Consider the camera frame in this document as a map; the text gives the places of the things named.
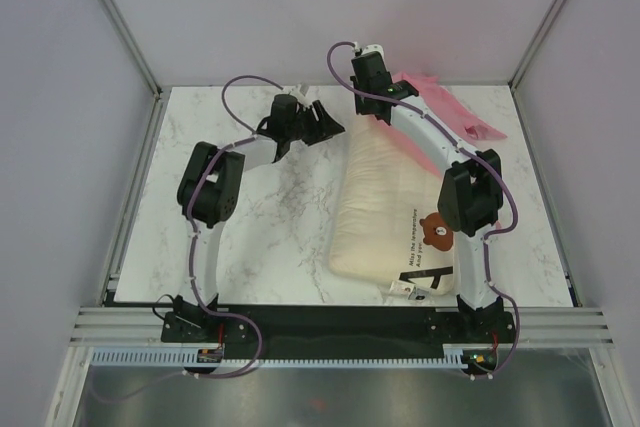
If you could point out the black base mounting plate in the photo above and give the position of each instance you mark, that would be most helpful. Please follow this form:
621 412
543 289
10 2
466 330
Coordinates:
361 332

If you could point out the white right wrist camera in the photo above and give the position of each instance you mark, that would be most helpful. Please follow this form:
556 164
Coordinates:
359 50

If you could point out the pink satin pillowcase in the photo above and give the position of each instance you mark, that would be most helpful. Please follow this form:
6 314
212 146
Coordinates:
449 110

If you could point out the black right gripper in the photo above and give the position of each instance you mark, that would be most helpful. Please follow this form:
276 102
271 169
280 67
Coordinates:
360 109

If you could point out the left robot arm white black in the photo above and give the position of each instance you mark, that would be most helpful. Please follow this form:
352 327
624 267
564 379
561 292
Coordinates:
209 190

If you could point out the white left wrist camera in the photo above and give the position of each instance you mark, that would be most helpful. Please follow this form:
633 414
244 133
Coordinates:
299 91

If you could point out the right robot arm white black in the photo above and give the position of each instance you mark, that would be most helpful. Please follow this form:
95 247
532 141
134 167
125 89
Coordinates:
472 191

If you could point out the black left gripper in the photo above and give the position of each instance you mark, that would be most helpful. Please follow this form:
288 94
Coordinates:
325 129

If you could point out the left aluminium frame post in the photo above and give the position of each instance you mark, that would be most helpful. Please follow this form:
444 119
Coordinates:
124 34

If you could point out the right aluminium frame post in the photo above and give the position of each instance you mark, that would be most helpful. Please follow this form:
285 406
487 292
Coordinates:
541 33

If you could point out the aluminium front rail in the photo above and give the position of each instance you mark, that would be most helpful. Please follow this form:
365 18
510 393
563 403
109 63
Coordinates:
557 327

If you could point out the white slotted cable duct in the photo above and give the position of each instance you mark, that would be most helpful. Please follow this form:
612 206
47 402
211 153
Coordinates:
192 357

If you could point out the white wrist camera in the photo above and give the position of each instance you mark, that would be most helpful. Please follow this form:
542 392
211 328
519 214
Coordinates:
299 91
359 50

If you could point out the aluminium frame post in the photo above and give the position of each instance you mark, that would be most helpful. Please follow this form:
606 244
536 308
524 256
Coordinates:
124 34
541 33

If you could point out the cream pillow with bear print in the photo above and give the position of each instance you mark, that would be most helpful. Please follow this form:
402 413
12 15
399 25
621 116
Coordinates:
388 231

